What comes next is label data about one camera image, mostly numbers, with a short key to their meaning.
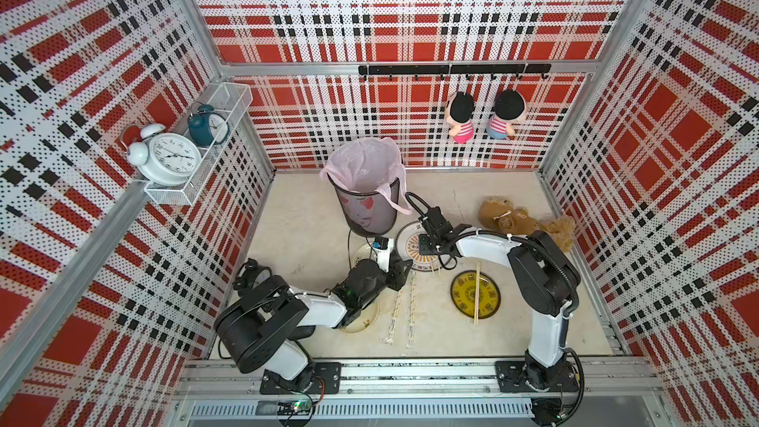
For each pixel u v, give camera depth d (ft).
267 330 1.45
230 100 2.96
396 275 2.49
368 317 2.71
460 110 3.19
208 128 2.36
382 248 2.47
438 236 2.51
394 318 2.75
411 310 2.78
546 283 1.64
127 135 1.94
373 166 3.22
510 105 3.23
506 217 3.08
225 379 2.49
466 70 3.07
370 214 2.96
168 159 2.05
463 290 2.94
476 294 2.83
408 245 3.23
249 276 2.61
